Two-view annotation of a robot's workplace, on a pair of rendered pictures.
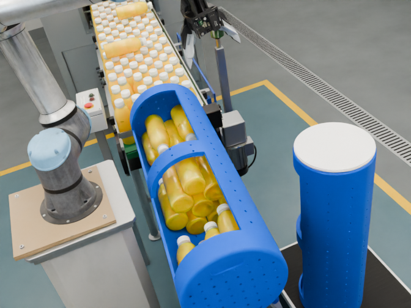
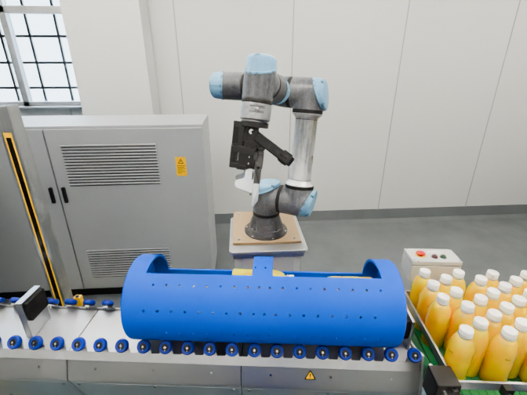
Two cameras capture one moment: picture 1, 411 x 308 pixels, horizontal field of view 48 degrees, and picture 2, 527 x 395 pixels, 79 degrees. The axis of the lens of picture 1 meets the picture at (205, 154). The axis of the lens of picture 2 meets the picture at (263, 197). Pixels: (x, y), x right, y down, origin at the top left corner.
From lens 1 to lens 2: 1.56 m
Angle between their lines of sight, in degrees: 85
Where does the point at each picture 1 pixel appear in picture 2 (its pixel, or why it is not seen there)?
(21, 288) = not seen: hidden behind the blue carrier
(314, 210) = not seen: outside the picture
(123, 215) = (237, 248)
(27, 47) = (297, 130)
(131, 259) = not seen: hidden behind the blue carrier
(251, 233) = (139, 278)
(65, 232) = (238, 226)
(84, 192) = (256, 224)
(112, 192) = (265, 246)
